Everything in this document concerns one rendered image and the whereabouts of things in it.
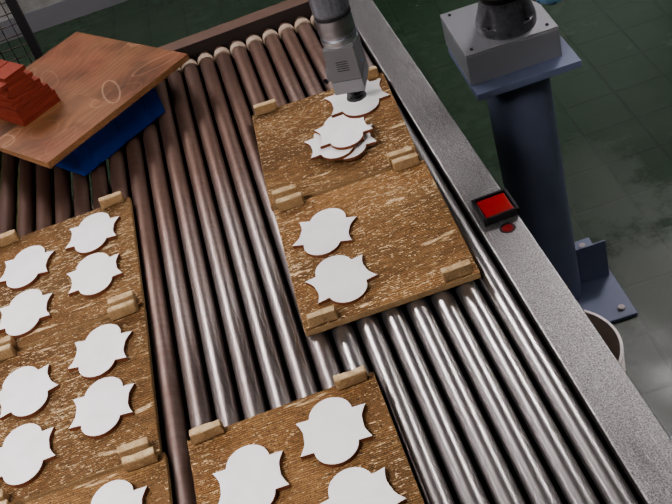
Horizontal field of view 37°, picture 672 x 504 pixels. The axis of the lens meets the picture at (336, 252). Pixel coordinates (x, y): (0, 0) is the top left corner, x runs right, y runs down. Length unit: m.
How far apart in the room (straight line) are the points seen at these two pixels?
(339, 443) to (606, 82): 2.65
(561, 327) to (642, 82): 2.34
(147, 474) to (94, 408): 0.21
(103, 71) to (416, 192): 1.06
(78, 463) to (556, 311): 0.90
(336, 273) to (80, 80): 1.13
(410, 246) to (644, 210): 1.56
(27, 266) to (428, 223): 0.93
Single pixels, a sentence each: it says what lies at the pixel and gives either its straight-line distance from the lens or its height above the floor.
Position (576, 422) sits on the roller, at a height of 0.92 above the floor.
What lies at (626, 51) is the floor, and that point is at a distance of 4.25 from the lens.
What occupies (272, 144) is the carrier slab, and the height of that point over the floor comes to 0.94.
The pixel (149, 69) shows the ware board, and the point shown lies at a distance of 2.75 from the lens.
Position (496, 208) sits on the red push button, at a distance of 2.05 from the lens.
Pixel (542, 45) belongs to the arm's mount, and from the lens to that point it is 2.57.
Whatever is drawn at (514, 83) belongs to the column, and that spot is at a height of 0.87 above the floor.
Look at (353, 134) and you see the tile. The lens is 2.31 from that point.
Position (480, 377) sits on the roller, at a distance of 1.75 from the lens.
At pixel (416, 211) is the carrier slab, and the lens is 2.08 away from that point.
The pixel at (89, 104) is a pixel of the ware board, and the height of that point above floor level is 1.04.
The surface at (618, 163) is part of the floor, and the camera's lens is 3.65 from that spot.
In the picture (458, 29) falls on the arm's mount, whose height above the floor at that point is 0.96.
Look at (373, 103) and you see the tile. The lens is 2.08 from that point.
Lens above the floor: 2.21
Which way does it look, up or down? 39 degrees down
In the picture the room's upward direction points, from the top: 19 degrees counter-clockwise
